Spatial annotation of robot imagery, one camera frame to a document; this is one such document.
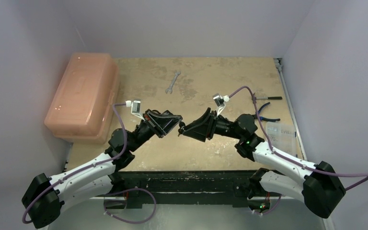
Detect blue-handled pliers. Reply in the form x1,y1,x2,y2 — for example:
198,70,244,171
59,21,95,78
258,102,281,122

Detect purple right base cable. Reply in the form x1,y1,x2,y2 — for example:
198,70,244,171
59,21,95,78
251,195,282,217

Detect silver open-end wrench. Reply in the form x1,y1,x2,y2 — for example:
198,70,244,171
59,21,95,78
165,71,181,94

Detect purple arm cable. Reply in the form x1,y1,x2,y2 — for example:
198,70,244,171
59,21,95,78
228,85,368,192
22,103,132,224

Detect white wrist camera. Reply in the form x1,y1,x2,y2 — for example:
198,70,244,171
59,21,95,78
125,99,145,120
213,93,230,116

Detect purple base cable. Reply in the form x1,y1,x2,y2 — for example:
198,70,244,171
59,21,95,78
251,195,282,217
103,187,157,224

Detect pink translucent plastic box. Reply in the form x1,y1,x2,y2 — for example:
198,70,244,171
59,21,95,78
44,52,120,144

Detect black key bunch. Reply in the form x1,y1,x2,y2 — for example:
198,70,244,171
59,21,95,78
178,122,185,136

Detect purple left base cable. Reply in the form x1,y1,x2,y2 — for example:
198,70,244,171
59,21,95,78
103,187,157,224

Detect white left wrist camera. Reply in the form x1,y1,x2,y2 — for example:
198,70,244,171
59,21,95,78
125,99,145,120

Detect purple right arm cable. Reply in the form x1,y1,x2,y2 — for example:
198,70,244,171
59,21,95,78
228,85,368,192

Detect clear plastic screw organizer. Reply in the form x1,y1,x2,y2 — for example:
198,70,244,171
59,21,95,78
265,122,298,157

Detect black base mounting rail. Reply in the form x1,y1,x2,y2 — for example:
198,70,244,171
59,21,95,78
104,170,267,208

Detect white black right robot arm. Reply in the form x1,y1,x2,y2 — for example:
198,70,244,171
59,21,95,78
179,108,346,219

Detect small black-handled hammer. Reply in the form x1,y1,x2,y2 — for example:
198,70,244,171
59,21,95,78
253,95,283,100

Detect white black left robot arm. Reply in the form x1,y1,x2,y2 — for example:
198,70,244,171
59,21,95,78
21,109,183,229

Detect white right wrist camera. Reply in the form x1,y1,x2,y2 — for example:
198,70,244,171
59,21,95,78
213,93,230,116

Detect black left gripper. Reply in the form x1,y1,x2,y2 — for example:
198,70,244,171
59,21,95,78
127,109,182,152

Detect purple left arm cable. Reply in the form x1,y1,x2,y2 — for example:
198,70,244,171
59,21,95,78
22,103,132,224

